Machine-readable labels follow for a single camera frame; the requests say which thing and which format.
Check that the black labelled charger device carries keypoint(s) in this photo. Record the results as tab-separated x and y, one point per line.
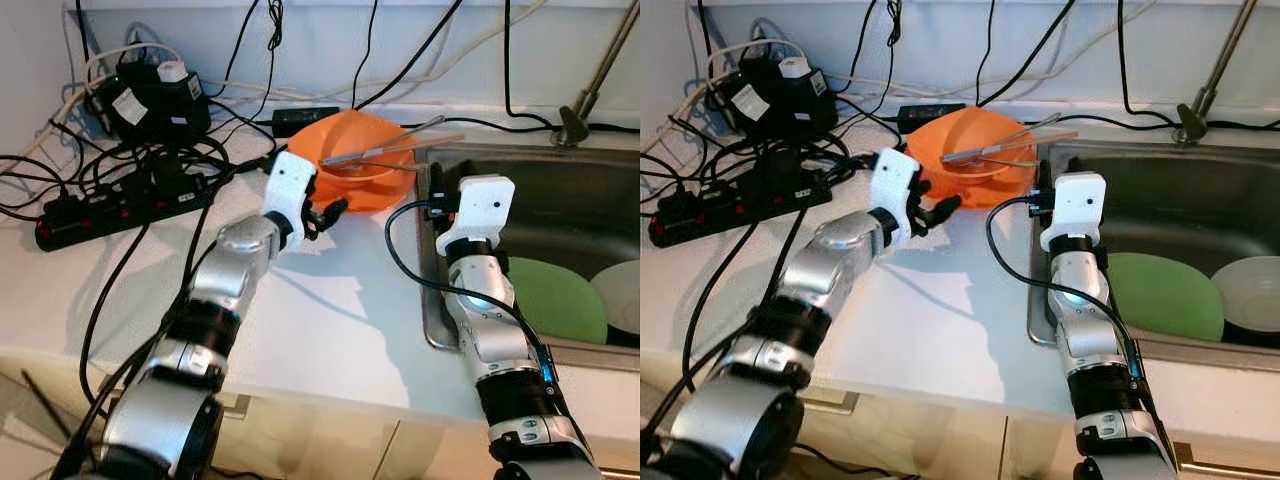
160	115
780	110

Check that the black power adapter brick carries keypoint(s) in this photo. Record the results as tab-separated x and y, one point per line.
925	115
305	120

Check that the black power strip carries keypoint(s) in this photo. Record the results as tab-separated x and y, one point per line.
720	210
100	215

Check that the metal faucet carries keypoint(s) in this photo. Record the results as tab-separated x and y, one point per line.
1192	122
574	127

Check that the white bowl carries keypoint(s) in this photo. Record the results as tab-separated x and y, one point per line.
1250	290
622	295

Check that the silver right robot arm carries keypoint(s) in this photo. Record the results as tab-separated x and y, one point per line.
485	330
1085	320

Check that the green plate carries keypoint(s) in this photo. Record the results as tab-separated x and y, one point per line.
555	300
1165	295

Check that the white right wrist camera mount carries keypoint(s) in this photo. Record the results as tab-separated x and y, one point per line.
1075	205
485	205

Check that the white kitchen cabinet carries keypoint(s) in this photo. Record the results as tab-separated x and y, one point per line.
330	450
950	450

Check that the wooden chopstick with metal tip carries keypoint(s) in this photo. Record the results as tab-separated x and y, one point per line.
1045	142
425	145
430	141
1050	139

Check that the silver metal fork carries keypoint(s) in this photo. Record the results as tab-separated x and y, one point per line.
1042	123
425	126

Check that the stainless steel sink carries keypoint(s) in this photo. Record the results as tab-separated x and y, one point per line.
1180	200
570	200

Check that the orange plastic bowl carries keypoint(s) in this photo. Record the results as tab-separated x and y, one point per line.
955	132
350	135

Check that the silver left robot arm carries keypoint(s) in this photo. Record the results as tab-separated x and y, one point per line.
850	250
235	262

